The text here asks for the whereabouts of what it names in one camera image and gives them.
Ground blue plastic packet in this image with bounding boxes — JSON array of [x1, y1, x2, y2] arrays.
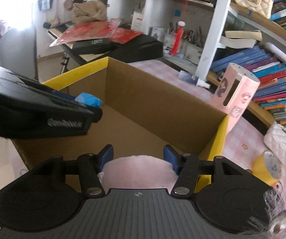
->
[[74, 92, 102, 108]]

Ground pink plush pig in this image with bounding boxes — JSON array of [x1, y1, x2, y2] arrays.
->
[[97, 155, 178, 192]]

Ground yellow tape roll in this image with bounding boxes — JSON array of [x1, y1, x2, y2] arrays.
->
[[252, 150, 282, 186]]

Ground yellow cardboard box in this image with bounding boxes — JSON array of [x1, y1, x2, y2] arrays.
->
[[11, 56, 230, 192]]

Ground grey chair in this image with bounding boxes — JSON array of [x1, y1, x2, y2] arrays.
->
[[0, 26, 39, 80]]

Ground red paper sheets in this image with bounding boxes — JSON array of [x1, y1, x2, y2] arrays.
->
[[50, 19, 143, 47]]

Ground pink checkered tablecloth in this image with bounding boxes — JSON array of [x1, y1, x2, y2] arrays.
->
[[131, 60, 286, 208]]

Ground beige knitted cloth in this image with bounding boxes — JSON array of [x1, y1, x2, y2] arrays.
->
[[71, 1, 107, 24]]

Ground pink cylindrical humidifier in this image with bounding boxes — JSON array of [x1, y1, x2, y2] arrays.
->
[[210, 63, 260, 132]]

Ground black electronic keyboard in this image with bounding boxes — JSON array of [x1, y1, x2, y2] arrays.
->
[[61, 28, 163, 65]]

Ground red tassel ornament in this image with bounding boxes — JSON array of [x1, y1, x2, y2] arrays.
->
[[170, 21, 186, 56]]

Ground white quilted pouch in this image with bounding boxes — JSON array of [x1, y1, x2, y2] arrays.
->
[[264, 122, 286, 165]]

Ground row of books lower shelf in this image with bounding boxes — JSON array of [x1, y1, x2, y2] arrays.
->
[[210, 42, 286, 128]]

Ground white bookshelf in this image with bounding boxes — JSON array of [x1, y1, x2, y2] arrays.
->
[[86, 0, 286, 79]]

